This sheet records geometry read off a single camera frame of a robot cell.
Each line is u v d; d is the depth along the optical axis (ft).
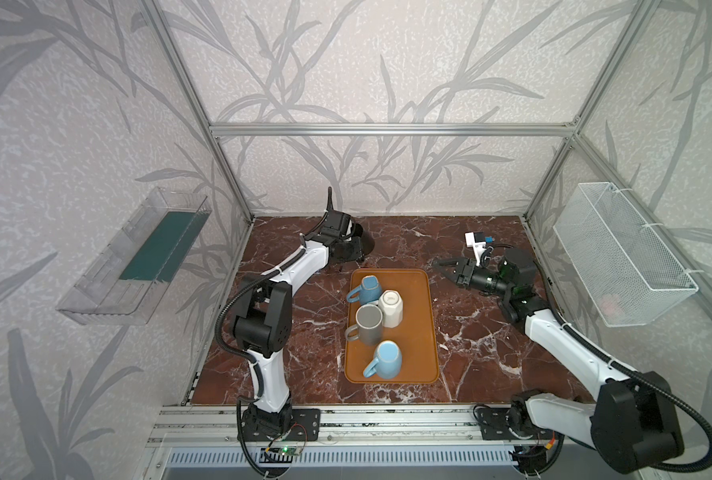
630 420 1.31
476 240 2.37
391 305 2.76
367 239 3.39
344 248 2.65
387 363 2.47
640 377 1.35
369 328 2.58
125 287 2.06
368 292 2.92
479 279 2.26
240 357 1.72
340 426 2.47
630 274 1.99
